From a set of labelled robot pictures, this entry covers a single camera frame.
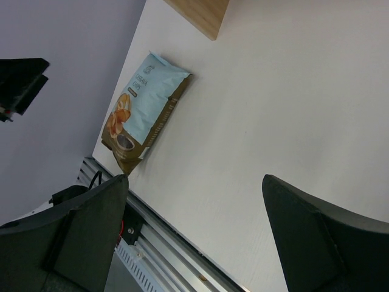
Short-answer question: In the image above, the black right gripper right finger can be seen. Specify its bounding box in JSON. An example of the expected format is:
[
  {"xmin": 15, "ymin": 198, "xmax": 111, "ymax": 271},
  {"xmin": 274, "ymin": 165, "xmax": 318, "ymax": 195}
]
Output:
[{"xmin": 262, "ymin": 175, "xmax": 388, "ymax": 291}]

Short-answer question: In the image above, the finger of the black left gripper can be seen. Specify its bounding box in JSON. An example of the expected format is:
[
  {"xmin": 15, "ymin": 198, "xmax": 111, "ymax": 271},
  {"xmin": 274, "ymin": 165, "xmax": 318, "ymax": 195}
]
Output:
[{"xmin": 1, "ymin": 58, "xmax": 49, "ymax": 122}]

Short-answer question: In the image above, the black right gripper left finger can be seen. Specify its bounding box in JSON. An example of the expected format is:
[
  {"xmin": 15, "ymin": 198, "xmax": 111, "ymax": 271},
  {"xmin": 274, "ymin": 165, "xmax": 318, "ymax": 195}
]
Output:
[{"xmin": 1, "ymin": 175, "xmax": 128, "ymax": 291}]

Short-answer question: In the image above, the light blue cassava chips bag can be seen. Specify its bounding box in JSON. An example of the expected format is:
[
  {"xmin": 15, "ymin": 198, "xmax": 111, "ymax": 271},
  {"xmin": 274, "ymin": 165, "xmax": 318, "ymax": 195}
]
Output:
[{"xmin": 102, "ymin": 52, "xmax": 191, "ymax": 175}]

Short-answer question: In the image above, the wooden two-tier shelf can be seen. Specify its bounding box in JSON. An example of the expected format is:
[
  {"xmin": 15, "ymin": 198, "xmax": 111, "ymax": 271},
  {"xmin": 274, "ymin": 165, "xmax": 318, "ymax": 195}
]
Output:
[{"xmin": 165, "ymin": 0, "xmax": 229, "ymax": 41}]

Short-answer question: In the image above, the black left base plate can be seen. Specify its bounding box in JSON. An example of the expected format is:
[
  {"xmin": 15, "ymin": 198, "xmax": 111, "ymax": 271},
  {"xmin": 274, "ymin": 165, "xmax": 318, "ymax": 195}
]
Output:
[{"xmin": 117, "ymin": 203, "xmax": 145, "ymax": 245}]

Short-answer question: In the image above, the white slotted cable duct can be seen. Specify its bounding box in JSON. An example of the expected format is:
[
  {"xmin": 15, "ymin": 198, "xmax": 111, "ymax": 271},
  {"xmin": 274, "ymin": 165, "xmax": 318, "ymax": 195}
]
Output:
[{"xmin": 115, "ymin": 238, "xmax": 168, "ymax": 291}]

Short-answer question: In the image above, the aluminium mounting rail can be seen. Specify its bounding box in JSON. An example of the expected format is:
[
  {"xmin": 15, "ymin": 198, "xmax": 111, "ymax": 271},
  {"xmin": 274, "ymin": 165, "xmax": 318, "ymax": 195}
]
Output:
[{"xmin": 75, "ymin": 156, "xmax": 259, "ymax": 292}]

